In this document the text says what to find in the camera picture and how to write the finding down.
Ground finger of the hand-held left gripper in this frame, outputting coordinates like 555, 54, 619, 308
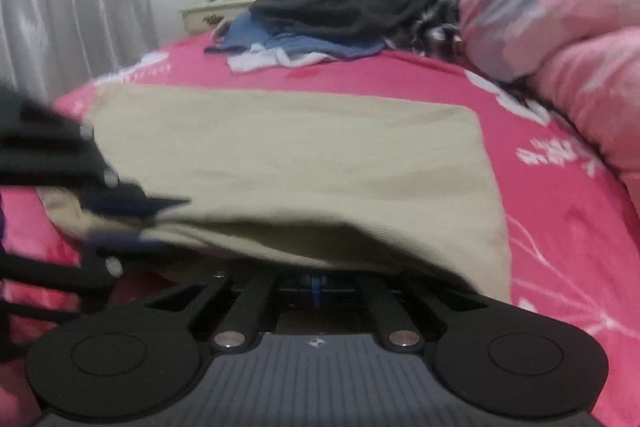
0, 233, 173, 308
0, 87, 192, 220

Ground blue denim garment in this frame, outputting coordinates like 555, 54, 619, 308
205, 11, 388, 60

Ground cream nightstand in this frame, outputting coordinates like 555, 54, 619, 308
179, 0, 258, 38

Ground beige pants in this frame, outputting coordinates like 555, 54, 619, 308
37, 84, 512, 305

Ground black and white patterned garment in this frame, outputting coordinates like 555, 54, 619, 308
385, 0, 483, 58

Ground pink quilt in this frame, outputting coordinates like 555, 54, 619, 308
457, 0, 640, 202

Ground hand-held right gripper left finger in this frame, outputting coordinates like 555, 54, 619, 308
144, 271, 319, 354

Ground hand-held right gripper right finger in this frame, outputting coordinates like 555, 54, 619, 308
319, 273, 493, 354

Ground pink floral bed sheet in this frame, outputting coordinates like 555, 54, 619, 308
0, 29, 640, 427

